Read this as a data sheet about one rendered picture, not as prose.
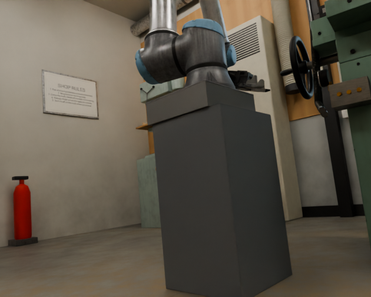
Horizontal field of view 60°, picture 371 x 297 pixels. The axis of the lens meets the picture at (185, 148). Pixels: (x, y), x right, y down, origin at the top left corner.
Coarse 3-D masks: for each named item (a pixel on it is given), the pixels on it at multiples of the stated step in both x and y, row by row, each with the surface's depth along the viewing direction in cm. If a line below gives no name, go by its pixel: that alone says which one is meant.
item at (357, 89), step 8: (352, 80) 107; (360, 80) 105; (368, 80) 104; (336, 88) 109; (344, 88) 108; (352, 88) 107; (360, 88) 105; (368, 88) 104; (336, 96) 109; (344, 96) 108; (352, 96) 106; (360, 96) 105; (368, 96) 104; (336, 104) 109; (344, 104) 108; (352, 104) 108; (360, 104) 109; (368, 104) 110
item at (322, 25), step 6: (324, 18) 132; (312, 24) 134; (318, 24) 133; (324, 24) 132; (312, 30) 134; (318, 30) 133; (324, 30) 131; (330, 30) 130; (312, 36) 134; (318, 36) 133
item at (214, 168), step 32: (160, 128) 110; (192, 128) 100; (224, 128) 93; (256, 128) 106; (160, 160) 110; (192, 160) 100; (224, 160) 92; (256, 160) 103; (160, 192) 109; (192, 192) 99; (224, 192) 91; (256, 192) 100; (192, 224) 99; (224, 224) 91; (256, 224) 97; (192, 256) 98; (224, 256) 90; (256, 256) 94; (288, 256) 108; (192, 288) 98; (224, 288) 90; (256, 288) 91
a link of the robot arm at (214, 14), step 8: (200, 0) 141; (208, 0) 139; (216, 0) 139; (208, 8) 140; (216, 8) 140; (208, 16) 141; (216, 16) 140; (224, 24) 143; (224, 32) 143; (224, 40) 143; (232, 48) 144; (232, 56) 143; (232, 64) 145
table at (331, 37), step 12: (336, 0) 108; (348, 0) 105; (360, 0) 104; (336, 12) 108; (348, 12) 107; (360, 12) 108; (336, 24) 114; (348, 24) 115; (324, 36) 129; (324, 48) 134
